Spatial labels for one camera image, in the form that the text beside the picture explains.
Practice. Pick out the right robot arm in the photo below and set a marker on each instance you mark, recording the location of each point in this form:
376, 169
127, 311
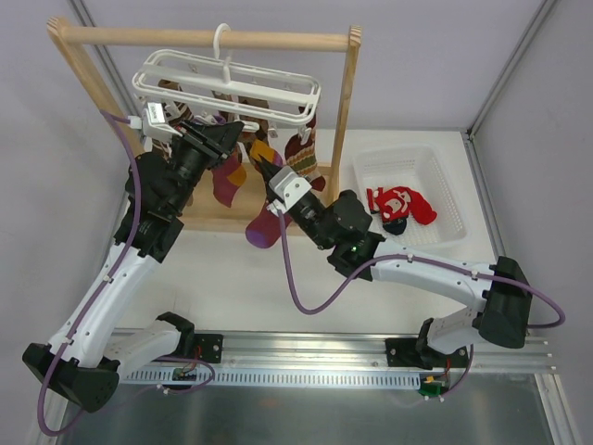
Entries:
495, 298

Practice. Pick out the argyle sock right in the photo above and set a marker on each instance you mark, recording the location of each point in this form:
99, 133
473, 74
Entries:
267, 129

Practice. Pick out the white plastic basket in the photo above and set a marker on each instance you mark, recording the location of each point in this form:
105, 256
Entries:
418, 167

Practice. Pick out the purple orange striped sock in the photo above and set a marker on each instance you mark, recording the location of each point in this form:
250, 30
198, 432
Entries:
228, 178

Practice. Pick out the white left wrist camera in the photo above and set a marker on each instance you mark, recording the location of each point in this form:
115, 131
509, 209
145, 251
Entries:
153, 124

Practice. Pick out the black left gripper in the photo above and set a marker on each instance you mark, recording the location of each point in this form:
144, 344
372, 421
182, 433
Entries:
207, 140

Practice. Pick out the wooden hanger rack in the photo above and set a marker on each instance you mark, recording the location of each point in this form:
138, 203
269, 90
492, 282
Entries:
203, 211

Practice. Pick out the aluminium mounting rail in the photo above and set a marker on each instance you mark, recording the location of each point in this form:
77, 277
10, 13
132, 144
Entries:
297, 360

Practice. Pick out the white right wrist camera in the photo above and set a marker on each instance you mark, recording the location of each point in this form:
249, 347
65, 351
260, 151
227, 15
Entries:
287, 188

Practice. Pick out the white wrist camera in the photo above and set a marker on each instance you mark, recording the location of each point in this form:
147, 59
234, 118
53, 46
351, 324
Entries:
287, 188
153, 124

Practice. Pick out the white plastic clip hanger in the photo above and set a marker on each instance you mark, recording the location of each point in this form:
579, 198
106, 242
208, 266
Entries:
215, 83

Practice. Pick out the beige patterned sock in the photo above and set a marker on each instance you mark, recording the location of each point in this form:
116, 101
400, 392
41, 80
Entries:
300, 155

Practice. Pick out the red white sock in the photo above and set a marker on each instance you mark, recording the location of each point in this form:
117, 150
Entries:
396, 204

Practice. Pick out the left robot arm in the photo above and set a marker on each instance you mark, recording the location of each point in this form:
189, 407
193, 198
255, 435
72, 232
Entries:
77, 362

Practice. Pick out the green circuit board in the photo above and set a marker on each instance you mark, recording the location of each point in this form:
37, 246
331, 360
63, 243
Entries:
431, 387

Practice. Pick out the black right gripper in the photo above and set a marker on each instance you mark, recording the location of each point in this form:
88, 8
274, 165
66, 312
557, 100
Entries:
306, 209

